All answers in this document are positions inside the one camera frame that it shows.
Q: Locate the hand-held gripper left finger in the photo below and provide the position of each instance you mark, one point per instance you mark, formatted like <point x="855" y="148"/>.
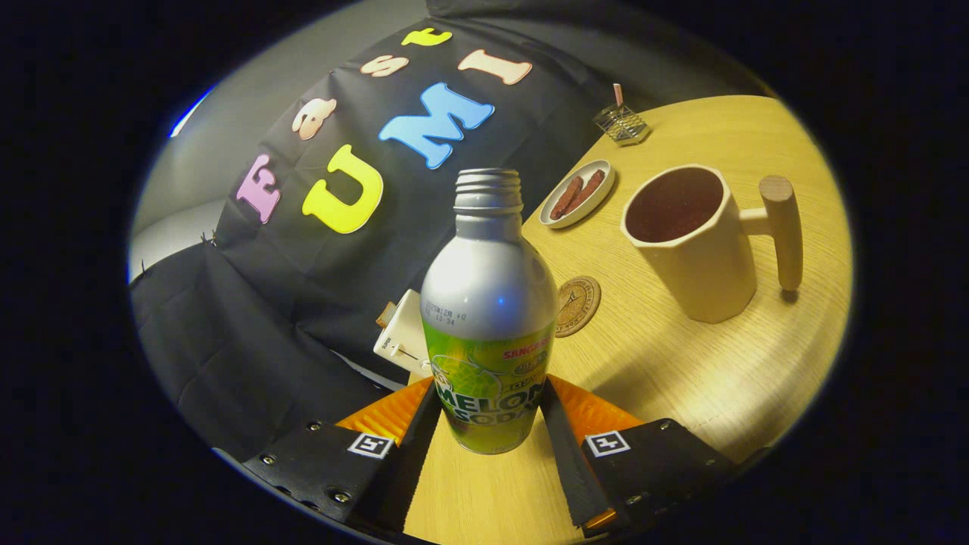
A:
<point x="412" y="462"/>

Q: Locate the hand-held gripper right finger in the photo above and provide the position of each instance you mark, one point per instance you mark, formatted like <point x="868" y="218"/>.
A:
<point x="564" y="462"/>

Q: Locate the round brown coaster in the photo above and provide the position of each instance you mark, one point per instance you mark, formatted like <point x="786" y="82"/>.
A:
<point x="579" y="303"/>

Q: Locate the silver green juice bottle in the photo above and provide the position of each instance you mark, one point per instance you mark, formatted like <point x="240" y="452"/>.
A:
<point x="488" y="303"/>

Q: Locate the white toaster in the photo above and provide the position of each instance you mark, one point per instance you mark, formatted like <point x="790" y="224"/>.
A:
<point x="405" y="337"/>

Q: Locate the wooden table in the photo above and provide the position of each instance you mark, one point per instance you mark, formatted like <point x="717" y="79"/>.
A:
<point x="681" y="378"/>

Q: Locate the bread slice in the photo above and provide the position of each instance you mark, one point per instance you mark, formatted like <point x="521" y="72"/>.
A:
<point x="387" y="314"/>

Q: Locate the brown sausage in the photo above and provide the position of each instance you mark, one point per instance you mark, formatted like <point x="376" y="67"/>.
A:
<point x="565" y="199"/>
<point x="590" y="189"/>

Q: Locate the white oval plate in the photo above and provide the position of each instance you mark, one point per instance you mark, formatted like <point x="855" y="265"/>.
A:
<point x="598" y="200"/>

